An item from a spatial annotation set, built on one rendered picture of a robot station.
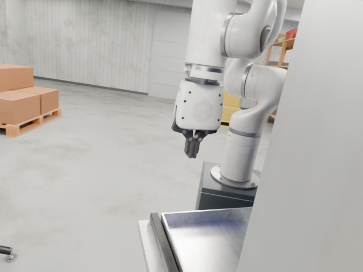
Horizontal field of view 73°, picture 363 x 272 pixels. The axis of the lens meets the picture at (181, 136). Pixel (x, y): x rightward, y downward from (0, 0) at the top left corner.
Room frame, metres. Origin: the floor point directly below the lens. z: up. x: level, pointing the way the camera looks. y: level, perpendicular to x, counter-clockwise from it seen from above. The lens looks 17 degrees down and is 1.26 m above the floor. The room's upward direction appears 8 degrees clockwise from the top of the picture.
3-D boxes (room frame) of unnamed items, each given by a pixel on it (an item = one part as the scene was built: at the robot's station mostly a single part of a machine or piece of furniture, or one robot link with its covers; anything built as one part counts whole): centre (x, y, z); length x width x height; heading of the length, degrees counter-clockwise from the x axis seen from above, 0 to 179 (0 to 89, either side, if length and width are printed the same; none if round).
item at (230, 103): (5.72, -0.69, 0.36); 1.19 x 0.85 x 0.71; 86
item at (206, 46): (0.54, -0.03, 1.32); 0.09 x 0.08 x 0.13; 60
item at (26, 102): (3.69, 2.66, 0.41); 1.41 x 0.99 x 0.82; 178
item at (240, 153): (0.88, -0.23, 0.95); 0.19 x 0.19 x 0.18
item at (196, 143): (0.54, -0.04, 1.09); 0.03 x 0.03 x 0.07; 20
